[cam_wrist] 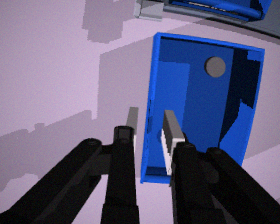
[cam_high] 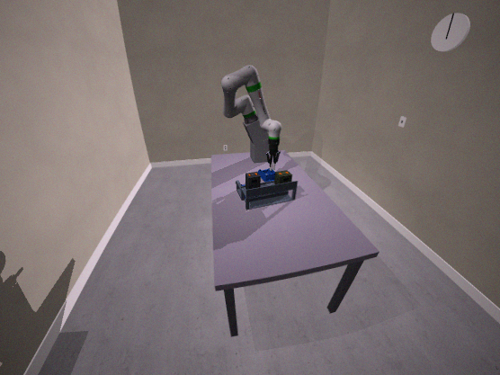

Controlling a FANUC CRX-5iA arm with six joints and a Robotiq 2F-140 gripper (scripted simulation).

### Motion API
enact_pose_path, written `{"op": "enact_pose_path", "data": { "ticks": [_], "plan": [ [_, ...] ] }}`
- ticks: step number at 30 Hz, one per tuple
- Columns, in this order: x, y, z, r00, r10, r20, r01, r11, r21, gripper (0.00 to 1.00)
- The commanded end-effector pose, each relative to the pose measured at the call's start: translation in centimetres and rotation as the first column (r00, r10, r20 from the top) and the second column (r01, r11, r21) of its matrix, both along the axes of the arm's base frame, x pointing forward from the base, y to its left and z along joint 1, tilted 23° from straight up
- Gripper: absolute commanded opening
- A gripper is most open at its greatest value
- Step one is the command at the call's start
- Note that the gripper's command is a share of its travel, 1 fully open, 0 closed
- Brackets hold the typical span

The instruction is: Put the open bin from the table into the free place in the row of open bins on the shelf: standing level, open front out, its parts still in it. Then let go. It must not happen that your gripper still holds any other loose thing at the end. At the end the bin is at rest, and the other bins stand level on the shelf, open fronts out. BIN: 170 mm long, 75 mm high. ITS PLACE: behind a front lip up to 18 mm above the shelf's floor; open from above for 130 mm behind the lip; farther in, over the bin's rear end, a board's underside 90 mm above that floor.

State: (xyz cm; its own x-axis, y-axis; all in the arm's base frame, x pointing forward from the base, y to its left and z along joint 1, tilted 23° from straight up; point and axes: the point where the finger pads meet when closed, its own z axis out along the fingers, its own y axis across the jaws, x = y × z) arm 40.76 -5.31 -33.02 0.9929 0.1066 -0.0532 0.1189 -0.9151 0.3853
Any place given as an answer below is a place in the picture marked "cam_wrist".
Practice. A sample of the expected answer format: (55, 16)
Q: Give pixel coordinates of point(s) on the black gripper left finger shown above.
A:
(58, 196)

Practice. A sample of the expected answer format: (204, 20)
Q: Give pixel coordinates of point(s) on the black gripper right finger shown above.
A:
(239, 196)

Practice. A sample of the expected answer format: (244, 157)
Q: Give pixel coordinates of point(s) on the grey steel disc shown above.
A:
(214, 66)

